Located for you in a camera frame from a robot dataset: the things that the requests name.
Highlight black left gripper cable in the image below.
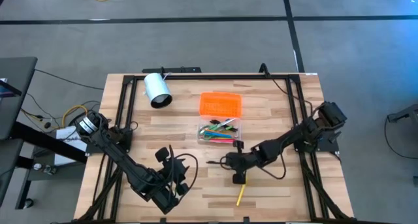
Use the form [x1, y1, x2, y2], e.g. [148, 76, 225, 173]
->
[168, 144, 199, 199]

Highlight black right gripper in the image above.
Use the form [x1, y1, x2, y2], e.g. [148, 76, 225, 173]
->
[225, 139, 262, 185]

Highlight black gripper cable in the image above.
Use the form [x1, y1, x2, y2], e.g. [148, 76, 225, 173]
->
[168, 144, 199, 199]
[257, 145, 288, 181]

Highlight grey chair leg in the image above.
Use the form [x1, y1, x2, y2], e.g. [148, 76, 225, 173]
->
[386, 103, 418, 123]

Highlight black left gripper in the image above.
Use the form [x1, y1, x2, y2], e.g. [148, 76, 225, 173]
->
[154, 147, 190, 197]

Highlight black power strip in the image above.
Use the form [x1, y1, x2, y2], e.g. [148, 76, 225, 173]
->
[141, 66, 202, 74]

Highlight clear plastic supply box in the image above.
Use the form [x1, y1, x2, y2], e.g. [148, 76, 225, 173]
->
[197, 116, 243, 145]

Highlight green handled scissors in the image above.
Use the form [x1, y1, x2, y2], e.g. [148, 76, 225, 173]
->
[199, 118, 236, 142]

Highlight orange plastic box lid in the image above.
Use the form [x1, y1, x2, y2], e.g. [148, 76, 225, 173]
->
[199, 91, 243, 119]

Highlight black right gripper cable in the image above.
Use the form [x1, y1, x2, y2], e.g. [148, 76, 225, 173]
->
[257, 145, 288, 181]

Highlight black desk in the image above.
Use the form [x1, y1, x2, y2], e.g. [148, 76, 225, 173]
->
[0, 56, 39, 140]

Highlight black desk leg beam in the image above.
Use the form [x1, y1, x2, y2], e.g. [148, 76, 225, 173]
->
[9, 121, 88, 165]

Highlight black floor cable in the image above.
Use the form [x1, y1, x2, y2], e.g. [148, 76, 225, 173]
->
[383, 114, 418, 160]

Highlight black metal table frame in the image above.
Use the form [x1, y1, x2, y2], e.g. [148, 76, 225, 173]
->
[76, 73, 355, 224]

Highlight black power cable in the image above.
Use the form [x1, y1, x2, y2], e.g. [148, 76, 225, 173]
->
[259, 63, 314, 112]

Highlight white box with print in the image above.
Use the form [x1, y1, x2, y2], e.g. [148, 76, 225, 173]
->
[53, 123, 96, 167]

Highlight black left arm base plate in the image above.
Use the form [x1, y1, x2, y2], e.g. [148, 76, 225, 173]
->
[81, 127, 134, 155]

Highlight yellow highlighter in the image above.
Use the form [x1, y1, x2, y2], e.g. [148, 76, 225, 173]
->
[236, 180, 248, 208]

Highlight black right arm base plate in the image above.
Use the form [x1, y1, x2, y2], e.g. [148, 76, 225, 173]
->
[291, 125, 340, 153]

